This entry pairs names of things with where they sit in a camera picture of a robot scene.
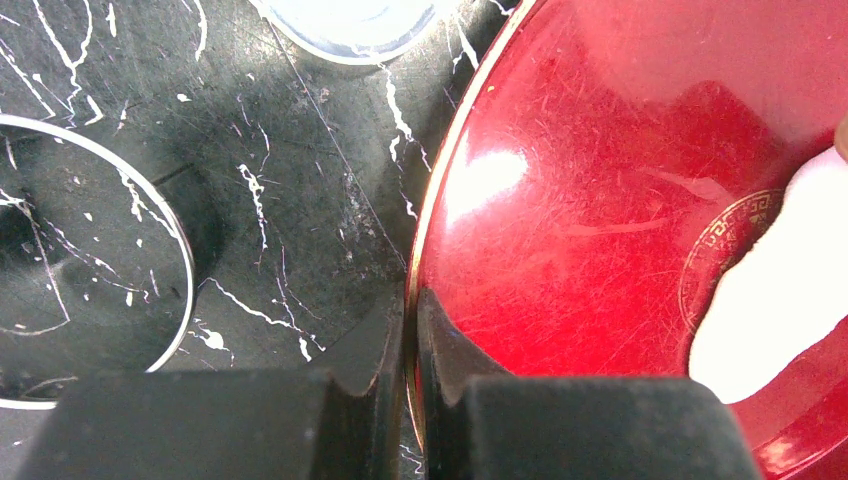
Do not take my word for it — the white dough ball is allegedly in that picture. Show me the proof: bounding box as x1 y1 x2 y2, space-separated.
688 147 847 404

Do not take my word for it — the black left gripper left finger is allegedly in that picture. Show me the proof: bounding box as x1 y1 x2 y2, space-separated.
19 291 403 479

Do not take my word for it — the round red tray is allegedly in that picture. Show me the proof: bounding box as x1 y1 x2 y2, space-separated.
405 1 847 479

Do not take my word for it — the clear plastic tray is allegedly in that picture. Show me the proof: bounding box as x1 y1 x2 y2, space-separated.
252 0 458 66

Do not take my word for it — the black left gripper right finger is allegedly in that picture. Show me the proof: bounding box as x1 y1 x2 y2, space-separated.
416 289 760 479

